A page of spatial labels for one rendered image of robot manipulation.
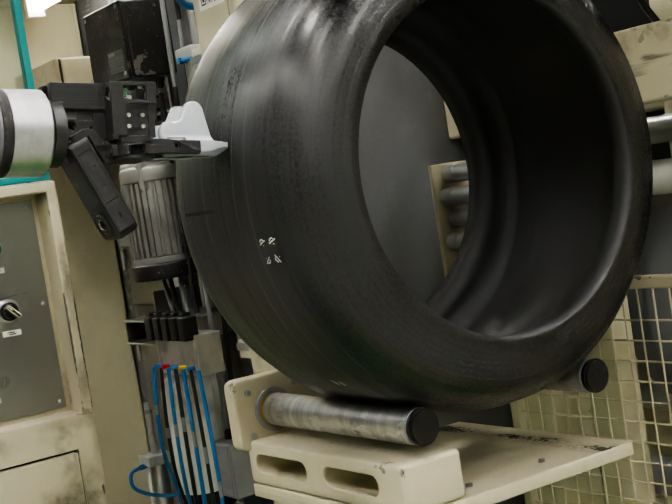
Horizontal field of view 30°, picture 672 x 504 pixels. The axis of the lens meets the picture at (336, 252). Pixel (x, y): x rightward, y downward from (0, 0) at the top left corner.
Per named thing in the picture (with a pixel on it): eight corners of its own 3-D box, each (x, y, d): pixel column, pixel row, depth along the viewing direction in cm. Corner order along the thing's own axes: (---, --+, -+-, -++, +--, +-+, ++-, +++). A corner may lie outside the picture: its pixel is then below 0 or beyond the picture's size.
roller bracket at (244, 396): (232, 451, 173) (221, 381, 172) (455, 388, 194) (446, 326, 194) (244, 453, 170) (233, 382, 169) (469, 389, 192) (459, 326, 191)
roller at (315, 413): (262, 388, 173) (289, 395, 175) (255, 421, 172) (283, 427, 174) (413, 404, 144) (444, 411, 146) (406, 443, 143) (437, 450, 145)
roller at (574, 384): (417, 353, 188) (441, 348, 190) (420, 383, 188) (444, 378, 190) (583, 360, 158) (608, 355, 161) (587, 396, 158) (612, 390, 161)
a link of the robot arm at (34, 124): (17, 172, 124) (-13, 182, 132) (65, 172, 126) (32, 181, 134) (11, 82, 124) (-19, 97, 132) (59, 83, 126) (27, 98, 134)
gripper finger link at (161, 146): (206, 138, 135) (130, 138, 130) (207, 152, 135) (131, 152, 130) (186, 143, 139) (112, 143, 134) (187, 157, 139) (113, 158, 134)
